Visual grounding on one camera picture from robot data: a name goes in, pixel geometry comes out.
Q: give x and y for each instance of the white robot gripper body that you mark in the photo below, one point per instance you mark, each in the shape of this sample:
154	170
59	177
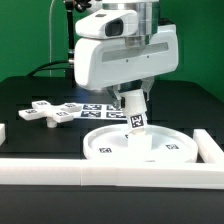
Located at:
104	63

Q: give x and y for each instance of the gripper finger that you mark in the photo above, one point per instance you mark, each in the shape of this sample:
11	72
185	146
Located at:
118	100
146	86

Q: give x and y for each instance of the white round table top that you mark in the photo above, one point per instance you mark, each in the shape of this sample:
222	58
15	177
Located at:
163	145

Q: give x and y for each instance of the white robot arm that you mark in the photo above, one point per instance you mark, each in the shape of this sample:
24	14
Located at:
149	20

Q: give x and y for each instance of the white marker sheet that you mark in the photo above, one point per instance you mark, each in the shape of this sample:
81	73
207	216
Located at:
99	111

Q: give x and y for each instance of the white cross-shaped table base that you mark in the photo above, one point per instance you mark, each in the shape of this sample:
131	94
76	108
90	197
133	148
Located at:
53	114

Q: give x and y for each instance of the white right fence bar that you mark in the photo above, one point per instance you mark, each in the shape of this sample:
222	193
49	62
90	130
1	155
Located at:
208	149

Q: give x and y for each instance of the white fence bar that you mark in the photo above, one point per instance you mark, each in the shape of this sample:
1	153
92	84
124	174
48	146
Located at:
208	149
86	172

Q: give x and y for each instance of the white left fence block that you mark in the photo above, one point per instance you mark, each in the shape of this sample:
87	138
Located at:
2	133

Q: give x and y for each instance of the white front fence bar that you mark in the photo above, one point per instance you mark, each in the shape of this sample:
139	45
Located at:
86	172

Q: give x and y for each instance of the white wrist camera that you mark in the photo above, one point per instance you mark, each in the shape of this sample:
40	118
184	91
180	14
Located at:
106	24

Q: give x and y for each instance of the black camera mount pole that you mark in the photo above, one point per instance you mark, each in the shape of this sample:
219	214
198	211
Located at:
70	5

